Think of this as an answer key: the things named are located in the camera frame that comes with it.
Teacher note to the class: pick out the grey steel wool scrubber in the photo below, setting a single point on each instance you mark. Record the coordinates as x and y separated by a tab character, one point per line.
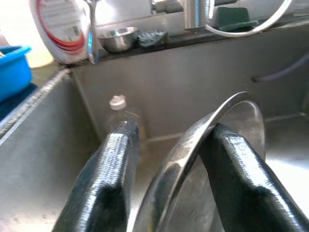
152	38

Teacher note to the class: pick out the green sponge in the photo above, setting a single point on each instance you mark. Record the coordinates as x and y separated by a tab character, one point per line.
236	18

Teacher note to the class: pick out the large steel bowl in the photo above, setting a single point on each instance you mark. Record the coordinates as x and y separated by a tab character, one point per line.
178	149

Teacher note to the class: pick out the clear plastic bottle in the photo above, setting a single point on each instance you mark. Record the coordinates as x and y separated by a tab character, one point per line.
117	102

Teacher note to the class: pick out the blue plastic bowl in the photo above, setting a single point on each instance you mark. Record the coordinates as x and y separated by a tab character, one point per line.
14	70

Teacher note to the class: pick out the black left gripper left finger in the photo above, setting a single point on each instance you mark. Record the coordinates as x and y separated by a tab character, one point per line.
103	183

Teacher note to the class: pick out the small steel bowl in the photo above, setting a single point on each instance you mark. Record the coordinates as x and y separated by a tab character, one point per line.
118	39

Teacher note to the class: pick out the white soap pump bottle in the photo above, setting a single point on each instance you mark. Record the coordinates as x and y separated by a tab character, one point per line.
65	29

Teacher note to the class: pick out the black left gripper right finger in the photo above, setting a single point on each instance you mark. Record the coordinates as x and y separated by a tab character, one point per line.
241	183

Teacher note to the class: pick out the stainless steel sink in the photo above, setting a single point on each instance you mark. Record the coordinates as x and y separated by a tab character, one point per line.
193	72

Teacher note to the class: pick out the steel spring faucet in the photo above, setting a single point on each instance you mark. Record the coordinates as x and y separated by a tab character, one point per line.
199	12

